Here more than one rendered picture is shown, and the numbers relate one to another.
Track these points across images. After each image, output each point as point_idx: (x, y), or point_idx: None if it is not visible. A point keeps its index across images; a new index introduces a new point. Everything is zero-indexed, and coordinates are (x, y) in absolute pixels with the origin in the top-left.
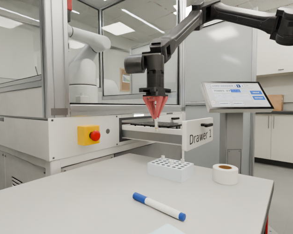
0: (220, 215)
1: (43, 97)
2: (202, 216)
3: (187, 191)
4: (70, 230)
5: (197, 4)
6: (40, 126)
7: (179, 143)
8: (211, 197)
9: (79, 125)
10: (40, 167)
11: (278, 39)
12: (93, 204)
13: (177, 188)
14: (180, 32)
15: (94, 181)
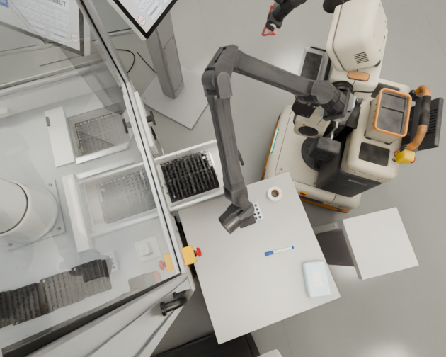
0: (297, 231)
1: None
2: (294, 238)
3: (273, 225)
4: (275, 290)
5: (229, 95)
6: None
7: None
8: (284, 219)
9: (185, 263)
10: None
11: (301, 100)
12: (259, 275)
13: (266, 227)
14: (238, 159)
15: (230, 264)
